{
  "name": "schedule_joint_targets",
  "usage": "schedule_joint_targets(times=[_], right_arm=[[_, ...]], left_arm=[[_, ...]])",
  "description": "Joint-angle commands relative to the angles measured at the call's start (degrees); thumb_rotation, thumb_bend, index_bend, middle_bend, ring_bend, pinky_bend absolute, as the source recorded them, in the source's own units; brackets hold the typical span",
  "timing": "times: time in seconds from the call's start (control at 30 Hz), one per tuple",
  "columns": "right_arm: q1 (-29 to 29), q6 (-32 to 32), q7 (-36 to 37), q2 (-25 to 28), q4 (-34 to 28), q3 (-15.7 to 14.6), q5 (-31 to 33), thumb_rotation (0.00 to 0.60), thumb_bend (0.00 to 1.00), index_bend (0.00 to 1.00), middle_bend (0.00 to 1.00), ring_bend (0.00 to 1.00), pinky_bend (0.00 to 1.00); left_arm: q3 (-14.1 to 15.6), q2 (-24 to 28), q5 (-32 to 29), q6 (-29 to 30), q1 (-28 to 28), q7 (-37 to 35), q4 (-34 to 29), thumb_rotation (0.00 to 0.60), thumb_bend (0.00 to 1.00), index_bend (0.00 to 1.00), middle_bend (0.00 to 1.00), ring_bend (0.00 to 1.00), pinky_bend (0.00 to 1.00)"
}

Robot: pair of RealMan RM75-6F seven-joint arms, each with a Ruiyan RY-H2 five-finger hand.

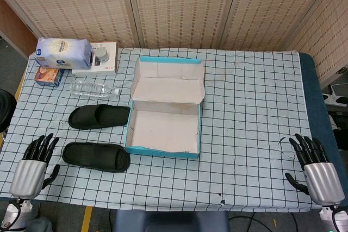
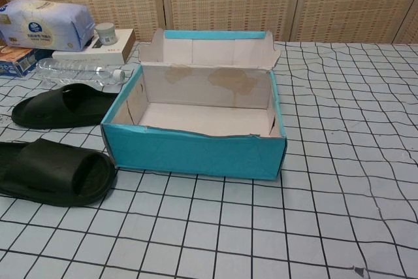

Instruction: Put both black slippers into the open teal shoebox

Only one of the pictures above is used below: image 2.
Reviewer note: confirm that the flat white cardboard box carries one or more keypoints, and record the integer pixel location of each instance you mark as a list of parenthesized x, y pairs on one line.
[(121, 47)]

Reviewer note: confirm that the blue orange packet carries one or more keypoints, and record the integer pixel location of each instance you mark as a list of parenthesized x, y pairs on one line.
[(19, 63)]

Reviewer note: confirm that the clear plastic water bottle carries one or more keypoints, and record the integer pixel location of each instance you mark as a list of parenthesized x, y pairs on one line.
[(72, 70)]

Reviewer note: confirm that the blue cardboard shoe box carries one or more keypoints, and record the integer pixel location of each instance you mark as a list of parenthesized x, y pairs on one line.
[(196, 158)]

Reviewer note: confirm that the light blue checkered tablecloth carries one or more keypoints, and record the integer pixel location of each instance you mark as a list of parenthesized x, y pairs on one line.
[(294, 161)]

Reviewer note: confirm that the blue white tissue pack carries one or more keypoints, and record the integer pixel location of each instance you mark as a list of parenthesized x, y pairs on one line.
[(42, 24)]

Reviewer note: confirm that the small grey jar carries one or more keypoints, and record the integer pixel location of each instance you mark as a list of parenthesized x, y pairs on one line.
[(105, 34)]

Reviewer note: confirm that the black rubber slipper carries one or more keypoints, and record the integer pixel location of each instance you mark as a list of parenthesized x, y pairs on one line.
[(49, 168), (42, 109)]

